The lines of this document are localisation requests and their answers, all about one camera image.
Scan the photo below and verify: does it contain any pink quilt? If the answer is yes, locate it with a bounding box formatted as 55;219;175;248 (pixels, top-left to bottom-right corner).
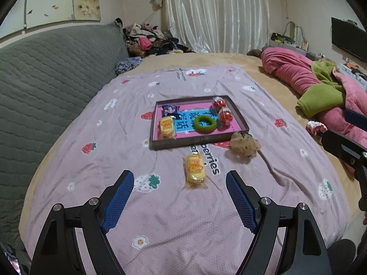
261;47;367;149

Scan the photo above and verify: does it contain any dark brown shallow box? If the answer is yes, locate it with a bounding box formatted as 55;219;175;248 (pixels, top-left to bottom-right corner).
149;94;250;151

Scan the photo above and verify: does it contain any pile of clothes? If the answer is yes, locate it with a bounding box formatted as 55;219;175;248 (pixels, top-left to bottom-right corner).
115;18;197;58

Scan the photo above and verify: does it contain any floral wall poster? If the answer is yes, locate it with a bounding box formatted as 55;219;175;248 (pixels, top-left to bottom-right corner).
0;0;101;38

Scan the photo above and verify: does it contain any large red white toy egg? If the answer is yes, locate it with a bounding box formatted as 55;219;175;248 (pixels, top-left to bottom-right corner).
218;107;233;127

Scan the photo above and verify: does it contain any small doll toy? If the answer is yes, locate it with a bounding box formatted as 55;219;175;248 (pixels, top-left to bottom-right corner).
306;121;328;144

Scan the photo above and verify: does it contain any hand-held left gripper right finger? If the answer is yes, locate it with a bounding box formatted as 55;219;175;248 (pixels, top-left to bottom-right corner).
225;170;330;275

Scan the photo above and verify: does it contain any arched metal frame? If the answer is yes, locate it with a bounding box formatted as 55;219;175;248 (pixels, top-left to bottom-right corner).
285;21;305;46

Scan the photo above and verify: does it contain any green blanket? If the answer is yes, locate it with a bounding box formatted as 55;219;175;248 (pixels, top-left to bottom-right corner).
297;60;349;118

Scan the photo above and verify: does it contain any yellow cake packet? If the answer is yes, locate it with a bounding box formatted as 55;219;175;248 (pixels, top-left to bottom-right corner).
183;153;208;190
158;115;177;140

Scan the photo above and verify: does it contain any beige hair scrunchie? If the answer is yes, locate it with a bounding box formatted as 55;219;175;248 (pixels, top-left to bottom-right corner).
229;131;262;158

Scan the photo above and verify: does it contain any purple strawberry printed blanket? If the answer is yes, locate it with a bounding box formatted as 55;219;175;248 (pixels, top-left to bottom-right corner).
20;64;352;275

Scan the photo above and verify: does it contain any black television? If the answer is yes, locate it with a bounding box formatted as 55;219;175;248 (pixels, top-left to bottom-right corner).
331;17;367;62

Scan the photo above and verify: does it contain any black bag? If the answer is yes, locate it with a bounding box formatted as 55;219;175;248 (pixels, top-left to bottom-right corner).
271;32;296;45

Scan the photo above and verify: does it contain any green fuzzy hair ring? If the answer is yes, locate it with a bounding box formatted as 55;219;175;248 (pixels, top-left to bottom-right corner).
192;115;217;135

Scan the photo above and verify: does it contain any blue cookie packet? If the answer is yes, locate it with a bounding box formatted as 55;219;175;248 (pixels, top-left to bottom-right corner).
161;104;181;118

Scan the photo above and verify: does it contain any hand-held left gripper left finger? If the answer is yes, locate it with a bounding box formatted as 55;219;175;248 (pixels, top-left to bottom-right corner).
30;170;135;275

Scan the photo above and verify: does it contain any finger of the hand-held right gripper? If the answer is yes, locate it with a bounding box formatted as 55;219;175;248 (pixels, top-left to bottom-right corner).
344;109;367;128
321;129;367;175

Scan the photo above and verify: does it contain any blue patterned cloth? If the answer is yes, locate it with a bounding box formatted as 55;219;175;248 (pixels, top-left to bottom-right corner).
115;57;143;75

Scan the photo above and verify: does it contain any white shiny curtain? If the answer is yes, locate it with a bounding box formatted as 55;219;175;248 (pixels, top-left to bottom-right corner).
162;0;271;54

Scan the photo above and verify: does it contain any grey quilted headboard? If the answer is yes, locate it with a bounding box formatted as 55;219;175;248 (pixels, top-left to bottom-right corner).
0;23;129;245

